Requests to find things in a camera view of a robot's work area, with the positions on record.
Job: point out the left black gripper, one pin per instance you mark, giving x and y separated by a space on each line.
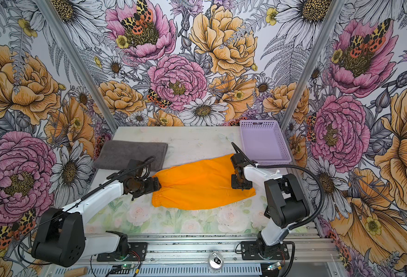
151 187

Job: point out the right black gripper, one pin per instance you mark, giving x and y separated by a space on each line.
235 186

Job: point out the orange garment with drawstring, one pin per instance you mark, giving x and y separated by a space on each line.
201 185

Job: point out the grey terry towel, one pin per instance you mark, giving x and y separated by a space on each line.
115 154

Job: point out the lilac perforated plastic basket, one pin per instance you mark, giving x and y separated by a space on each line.
263 141

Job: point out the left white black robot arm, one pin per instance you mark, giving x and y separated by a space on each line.
61 237

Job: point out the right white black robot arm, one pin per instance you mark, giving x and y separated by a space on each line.
287 205

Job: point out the left green circuit board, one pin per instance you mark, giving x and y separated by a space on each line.
126 268

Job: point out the green circuit board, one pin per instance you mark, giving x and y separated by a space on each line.
126 268
275 266

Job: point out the right green circuit board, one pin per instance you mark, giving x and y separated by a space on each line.
275 266

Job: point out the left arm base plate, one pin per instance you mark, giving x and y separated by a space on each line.
133 252

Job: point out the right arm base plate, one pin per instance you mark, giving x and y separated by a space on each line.
255 250

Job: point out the aluminium rail frame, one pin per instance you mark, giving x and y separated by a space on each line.
186 255

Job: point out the wooden cylinder handle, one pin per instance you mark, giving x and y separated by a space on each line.
77 272

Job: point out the right aluminium corner post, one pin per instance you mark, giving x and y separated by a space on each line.
326 29

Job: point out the aluminium corner post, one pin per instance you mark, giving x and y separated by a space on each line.
53 20
326 29

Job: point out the left aluminium corner post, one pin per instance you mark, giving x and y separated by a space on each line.
53 20

